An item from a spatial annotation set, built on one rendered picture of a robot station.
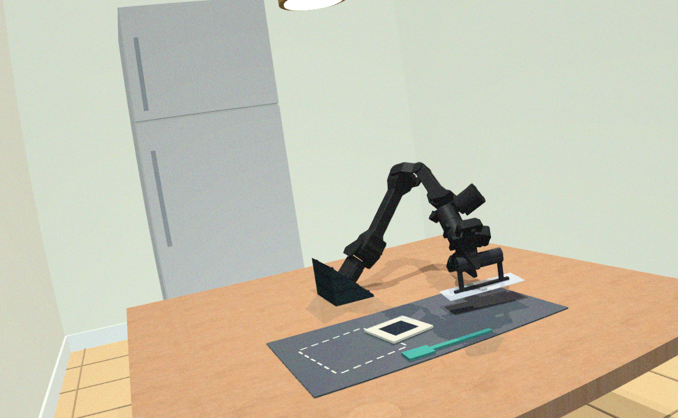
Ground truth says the teal flat spatula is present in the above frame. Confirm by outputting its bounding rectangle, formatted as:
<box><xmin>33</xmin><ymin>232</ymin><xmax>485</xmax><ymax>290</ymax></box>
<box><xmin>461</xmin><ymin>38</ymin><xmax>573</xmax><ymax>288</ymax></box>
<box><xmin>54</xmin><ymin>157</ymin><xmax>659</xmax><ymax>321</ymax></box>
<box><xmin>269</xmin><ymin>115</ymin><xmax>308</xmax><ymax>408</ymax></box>
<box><xmin>401</xmin><ymin>328</ymin><xmax>493</xmax><ymax>361</ymax></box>

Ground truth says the cream square tile with dark square mark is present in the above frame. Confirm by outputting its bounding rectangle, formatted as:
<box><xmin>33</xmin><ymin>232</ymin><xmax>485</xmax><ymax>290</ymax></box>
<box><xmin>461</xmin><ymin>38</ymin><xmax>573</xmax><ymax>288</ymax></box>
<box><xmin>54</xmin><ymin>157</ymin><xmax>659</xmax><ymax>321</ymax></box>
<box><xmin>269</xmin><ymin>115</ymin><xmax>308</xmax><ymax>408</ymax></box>
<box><xmin>364</xmin><ymin>316</ymin><xmax>434</xmax><ymax>344</ymax></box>

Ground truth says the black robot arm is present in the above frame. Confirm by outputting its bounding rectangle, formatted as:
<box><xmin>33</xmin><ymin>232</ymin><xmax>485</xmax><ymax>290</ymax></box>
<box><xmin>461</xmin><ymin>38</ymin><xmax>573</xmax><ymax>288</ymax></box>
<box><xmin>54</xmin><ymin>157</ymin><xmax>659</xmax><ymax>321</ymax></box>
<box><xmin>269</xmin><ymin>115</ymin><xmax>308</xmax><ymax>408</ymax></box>
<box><xmin>338</xmin><ymin>162</ymin><xmax>486</xmax><ymax>283</ymax></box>

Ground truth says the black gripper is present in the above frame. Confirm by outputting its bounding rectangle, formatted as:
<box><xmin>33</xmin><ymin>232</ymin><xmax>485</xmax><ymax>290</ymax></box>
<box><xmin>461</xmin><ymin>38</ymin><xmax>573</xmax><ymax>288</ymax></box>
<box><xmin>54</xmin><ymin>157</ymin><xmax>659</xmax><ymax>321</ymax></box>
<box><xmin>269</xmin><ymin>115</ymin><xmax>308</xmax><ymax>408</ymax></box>
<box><xmin>442</xmin><ymin>218</ymin><xmax>483</xmax><ymax>278</ymax></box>

